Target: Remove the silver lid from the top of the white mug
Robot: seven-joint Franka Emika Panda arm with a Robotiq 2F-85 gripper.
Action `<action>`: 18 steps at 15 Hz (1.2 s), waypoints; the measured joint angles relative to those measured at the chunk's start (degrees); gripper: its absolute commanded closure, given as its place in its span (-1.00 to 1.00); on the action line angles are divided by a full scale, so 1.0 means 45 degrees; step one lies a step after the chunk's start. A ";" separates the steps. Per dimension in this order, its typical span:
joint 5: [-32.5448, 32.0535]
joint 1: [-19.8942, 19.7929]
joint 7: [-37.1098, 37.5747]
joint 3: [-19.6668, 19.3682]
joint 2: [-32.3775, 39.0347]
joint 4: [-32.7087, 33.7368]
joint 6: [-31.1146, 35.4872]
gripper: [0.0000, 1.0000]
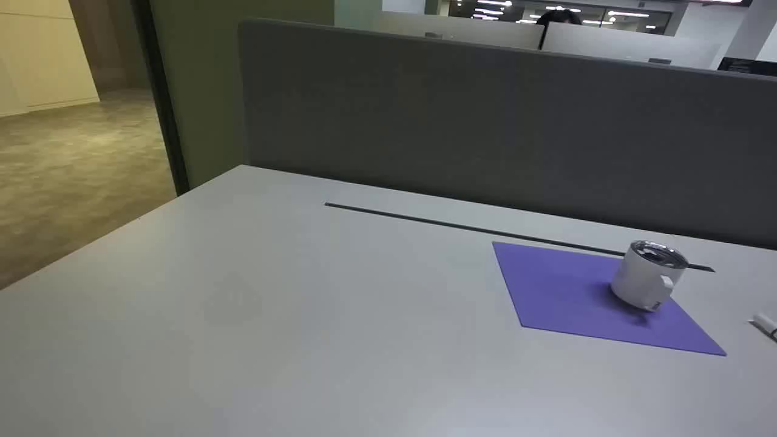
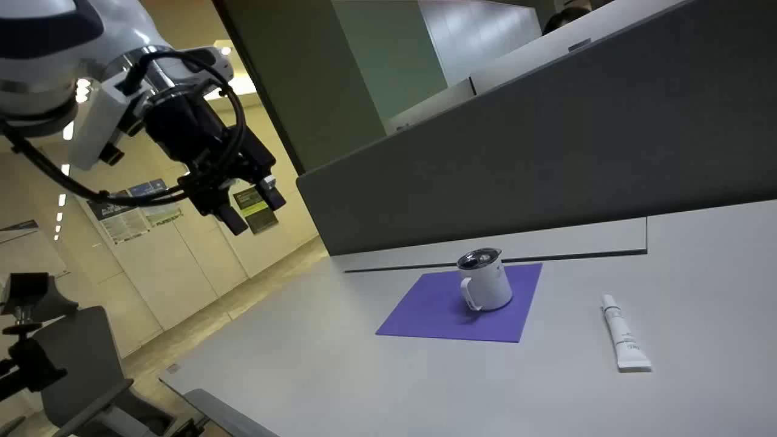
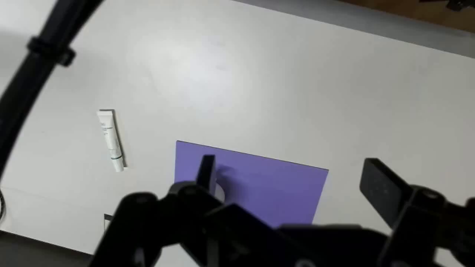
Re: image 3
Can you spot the purple mat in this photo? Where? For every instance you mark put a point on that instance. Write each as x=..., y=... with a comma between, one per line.
x=276, y=190

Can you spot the brown wooden board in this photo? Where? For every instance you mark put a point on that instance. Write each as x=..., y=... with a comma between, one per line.
x=435, y=14

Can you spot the small white tube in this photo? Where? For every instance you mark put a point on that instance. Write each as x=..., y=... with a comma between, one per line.
x=111, y=141

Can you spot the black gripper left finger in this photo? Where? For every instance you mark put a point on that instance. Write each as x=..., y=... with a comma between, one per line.
x=148, y=228

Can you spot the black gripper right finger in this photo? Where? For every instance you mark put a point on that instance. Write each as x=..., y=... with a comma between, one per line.
x=420, y=223

